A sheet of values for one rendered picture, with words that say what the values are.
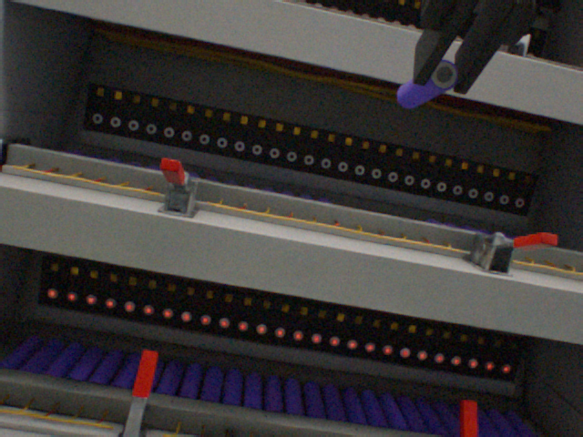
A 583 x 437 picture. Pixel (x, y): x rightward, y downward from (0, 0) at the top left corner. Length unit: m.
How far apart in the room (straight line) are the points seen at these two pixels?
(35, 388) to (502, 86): 0.48
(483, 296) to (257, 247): 0.19
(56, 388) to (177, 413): 0.10
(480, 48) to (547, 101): 0.22
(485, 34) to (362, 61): 0.18
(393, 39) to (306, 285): 0.23
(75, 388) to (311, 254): 0.23
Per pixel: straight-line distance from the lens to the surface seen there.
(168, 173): 0.32
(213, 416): 0.43
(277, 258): 0.36
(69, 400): 0.45
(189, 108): 0.55
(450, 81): 0.30
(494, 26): 0.27
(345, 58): 0.43
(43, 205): 0.39
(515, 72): 0.48
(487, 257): 0.42
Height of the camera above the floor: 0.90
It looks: 10 degrees up
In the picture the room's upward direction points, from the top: 10 degrees clockwise
